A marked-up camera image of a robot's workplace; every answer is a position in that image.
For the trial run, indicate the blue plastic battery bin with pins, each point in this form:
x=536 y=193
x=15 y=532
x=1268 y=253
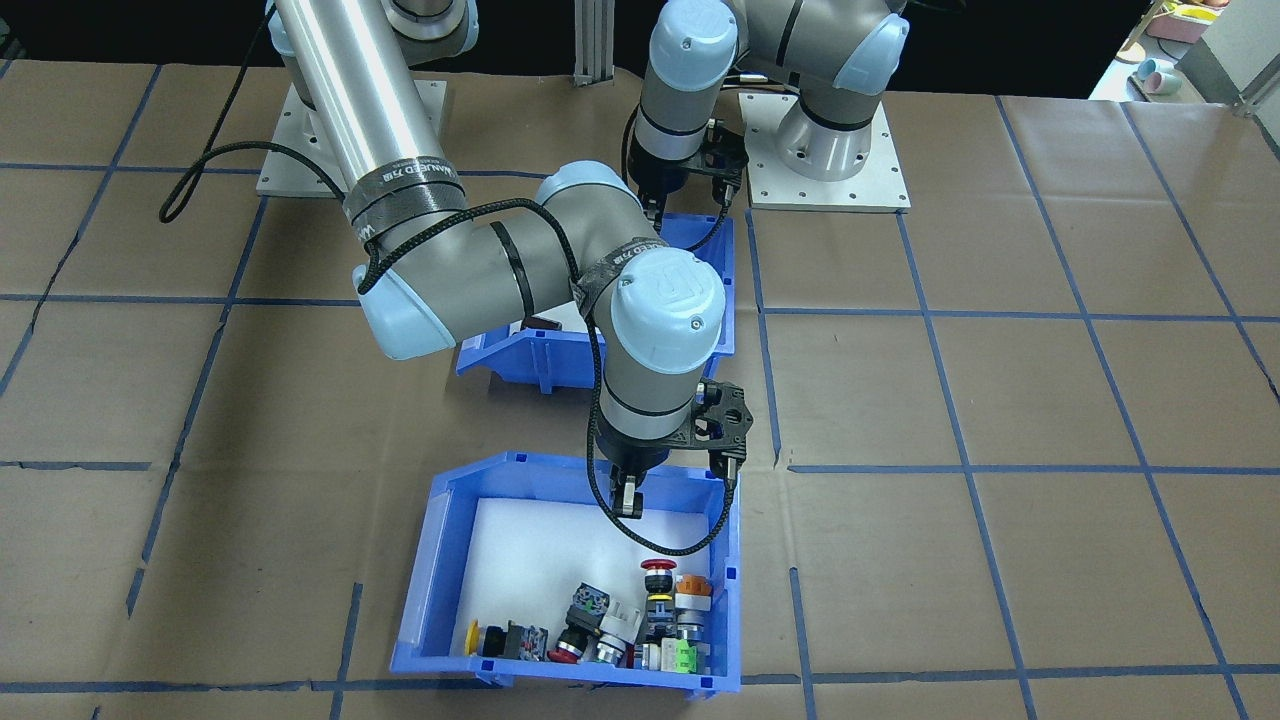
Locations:
x=540 y=360

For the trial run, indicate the blue plastic switch bin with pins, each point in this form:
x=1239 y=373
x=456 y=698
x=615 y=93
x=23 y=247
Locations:
x=430 y=560

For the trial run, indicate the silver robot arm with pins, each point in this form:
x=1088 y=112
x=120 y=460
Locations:
x=690 y=60
x=340 y=80

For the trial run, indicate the red mushroom emergency stop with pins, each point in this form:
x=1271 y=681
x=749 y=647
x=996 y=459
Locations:
x=657 y=600

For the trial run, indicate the grey green contact block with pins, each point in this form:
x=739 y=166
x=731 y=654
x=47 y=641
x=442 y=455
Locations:
x=590 y=602

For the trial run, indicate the white silver push button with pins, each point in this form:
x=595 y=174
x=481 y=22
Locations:
x=618 y=635

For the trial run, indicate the red head black push button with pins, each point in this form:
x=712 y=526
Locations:
x=572 y=640

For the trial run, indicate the green white push button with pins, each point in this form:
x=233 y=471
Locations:
x=683 y=655

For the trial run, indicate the yellow head push button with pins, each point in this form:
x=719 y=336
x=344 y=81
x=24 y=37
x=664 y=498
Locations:
x=485 y=638

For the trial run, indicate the white side table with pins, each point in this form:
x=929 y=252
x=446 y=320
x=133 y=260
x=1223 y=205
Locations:
x=1115 y=85

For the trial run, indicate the pastel blue cup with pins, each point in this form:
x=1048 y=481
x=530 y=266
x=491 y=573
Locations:
x=1149 y=72

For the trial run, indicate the pastel pink cup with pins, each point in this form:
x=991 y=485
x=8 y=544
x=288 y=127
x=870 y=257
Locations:
x=1169 y=83

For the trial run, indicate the pink tray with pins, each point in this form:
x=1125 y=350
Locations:
x=1190 y=22

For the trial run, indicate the grey panel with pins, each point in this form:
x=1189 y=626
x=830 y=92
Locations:
x=1245 y=45

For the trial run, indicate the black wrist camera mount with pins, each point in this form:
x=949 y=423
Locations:
x=725 y=160
x=725 y=415

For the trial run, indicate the white square base plate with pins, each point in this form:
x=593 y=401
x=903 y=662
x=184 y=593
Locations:
x=290 y=170
x=770 y=190

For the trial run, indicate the orange grey switch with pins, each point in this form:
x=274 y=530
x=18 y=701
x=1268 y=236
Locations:
x=693 y=605

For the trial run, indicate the aluminium extrusion post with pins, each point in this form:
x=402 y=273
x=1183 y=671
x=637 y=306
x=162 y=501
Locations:
x=592 y=40

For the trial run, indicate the black switch contact block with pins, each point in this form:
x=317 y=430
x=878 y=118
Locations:
x=525 y=641

